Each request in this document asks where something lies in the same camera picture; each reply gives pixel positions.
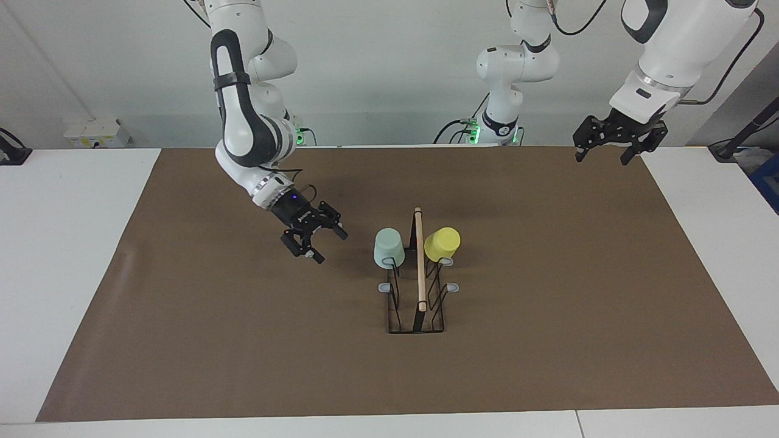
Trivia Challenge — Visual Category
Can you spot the pale green plastic cup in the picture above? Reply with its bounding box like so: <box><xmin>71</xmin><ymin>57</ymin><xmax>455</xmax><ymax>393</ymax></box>
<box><xmin>374</xmin><ymin>228</ymin><xmax>405</xmax><ymax>269</ymax></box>

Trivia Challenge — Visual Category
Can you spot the black clamp stand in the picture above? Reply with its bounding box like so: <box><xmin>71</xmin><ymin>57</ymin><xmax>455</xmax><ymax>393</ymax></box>
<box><xmin>0</xmin><ymin>128</ymin><xmax>32</xmax><ymax>166</ymax></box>

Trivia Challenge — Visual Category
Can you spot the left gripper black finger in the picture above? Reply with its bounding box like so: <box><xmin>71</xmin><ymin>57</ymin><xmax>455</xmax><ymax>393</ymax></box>
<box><xmin>621</xmin><ymin>123</ymin><xmax>669</xmax><ymax>166</ymax></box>
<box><xmin>573</xmin><ymin>116</ymin><xmax>603</xmax><ymax>163</ymax></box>

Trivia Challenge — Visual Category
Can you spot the black pole stand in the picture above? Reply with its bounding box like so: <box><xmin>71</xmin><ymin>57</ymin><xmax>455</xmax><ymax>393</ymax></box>
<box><xmin>708</xmin><ymin>97</ymin><xmax>779</xmax><ymax>162</ymax></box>

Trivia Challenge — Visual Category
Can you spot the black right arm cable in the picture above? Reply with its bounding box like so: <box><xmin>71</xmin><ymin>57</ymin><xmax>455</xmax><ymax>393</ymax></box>
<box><xmin>259</xmin><ymin>163</ymin><xmax>318</xmax><ymax>204</ymax></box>

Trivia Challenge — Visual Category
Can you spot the white power strip box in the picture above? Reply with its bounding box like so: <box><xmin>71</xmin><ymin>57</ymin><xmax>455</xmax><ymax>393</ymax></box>
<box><xmin>64</xmin><ymin>119</ymin><xmax>131</xmax><ymax>148</ymax></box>

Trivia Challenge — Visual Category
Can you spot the brown table mat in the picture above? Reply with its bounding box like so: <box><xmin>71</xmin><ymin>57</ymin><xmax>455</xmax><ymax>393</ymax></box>
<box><xmin>35</xmin><ymin>145</ymin><xmax>779</xmax><ymax>422</ymax></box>

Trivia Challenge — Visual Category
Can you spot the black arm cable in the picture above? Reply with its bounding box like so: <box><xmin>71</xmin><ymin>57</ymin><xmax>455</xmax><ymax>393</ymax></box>
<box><xmin>548</xmin><ymin>0</ymin><xmax>766</xmax><ymax>105</ymax></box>
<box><xmin>259</xmin><ymin>163</ymin><xmax>318</xmax><ymax>204</ymax></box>

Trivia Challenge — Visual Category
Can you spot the yellow plastic cup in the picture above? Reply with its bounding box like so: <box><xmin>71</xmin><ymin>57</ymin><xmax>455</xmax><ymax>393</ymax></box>
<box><xmin>424</xmin><ymin>227</ymin><xmax>461</xmax><ymax>263</ymax></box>

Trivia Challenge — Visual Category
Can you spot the black wire cup rack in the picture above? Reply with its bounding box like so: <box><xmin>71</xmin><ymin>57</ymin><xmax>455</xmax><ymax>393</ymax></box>
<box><xmin>379</xmin><ymin>207</ymin><xmax>460</xmax><ymax>334</ymax></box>

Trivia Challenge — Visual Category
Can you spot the black base cable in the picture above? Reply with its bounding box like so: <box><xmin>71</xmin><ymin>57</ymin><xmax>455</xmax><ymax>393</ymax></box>
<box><xmin>228</xmin><ymin>125</ymin><xmax>317</xmax><ymax>148</ymax></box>
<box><xmin>433</xmin><ymin>85</ymin><xmax>491</xmax><ymax>145</ymax></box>

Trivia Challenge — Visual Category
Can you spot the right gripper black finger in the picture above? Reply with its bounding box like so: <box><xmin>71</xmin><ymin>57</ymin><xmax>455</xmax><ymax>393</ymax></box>
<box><xmin>313</xmin><ymin>201</ymin><xmax>349</xmax><ymax>240</ymax></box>
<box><xmin>280</xmin><ymin>228</ymin><xmax>325</xmax><ymax>264</ymax></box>

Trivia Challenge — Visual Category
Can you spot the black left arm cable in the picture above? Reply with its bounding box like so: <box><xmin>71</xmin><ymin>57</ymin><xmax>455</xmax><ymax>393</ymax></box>
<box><xmin>548</xmin><ymin>0</ymin><xmax>766</xmax><ymax>105</ymax></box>

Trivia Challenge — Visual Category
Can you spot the blue box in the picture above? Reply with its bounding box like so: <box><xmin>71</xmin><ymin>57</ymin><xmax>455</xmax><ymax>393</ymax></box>
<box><xmin>750</xmin><ymin>152</ymin><xmax>779</xmax><ymax>215</ymax></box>

